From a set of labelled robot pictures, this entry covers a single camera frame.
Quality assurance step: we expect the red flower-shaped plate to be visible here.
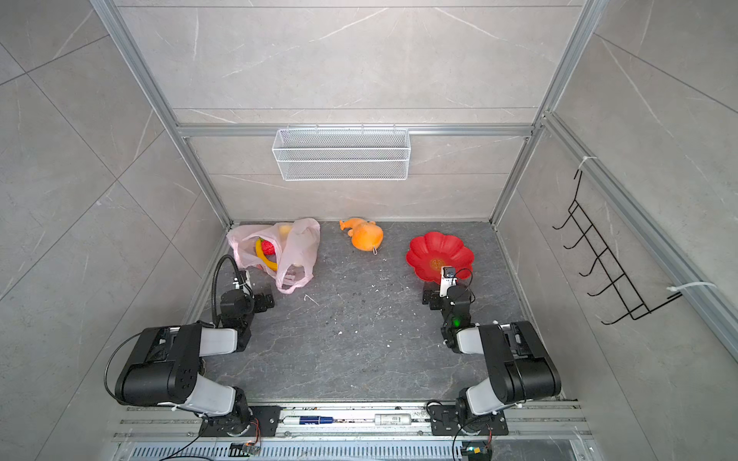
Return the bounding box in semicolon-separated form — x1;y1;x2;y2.
406;232;475;284

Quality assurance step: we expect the yellow fake banana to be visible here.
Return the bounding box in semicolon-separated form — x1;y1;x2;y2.
255;238;279;272

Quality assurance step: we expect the pink plastic bag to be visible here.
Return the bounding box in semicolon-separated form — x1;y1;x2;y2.
226;218;321;295

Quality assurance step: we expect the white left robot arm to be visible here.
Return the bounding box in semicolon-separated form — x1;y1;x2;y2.
106;275;275;437

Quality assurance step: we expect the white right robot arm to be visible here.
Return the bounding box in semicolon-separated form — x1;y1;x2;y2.
422;266;562;435

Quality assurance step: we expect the red fake fruit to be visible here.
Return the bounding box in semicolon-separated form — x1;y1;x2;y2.
259;239;276;257

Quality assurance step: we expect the orange toy fruit with loop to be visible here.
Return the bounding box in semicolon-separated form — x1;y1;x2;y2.
339;218;384;254

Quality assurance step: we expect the blue marker pen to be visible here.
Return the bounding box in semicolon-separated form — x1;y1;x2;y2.
298;416;336;426

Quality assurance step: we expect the black corrugated cable hose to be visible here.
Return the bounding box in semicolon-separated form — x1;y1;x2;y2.
210;254;248;328

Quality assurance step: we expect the white tube on rail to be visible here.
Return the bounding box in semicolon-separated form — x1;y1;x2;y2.
375;413;412;426

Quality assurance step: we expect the black wire hook rack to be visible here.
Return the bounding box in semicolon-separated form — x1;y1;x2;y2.
552;170;683;326

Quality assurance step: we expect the white wire mesh basket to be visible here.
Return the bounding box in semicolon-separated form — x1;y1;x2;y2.
272;128;411;182

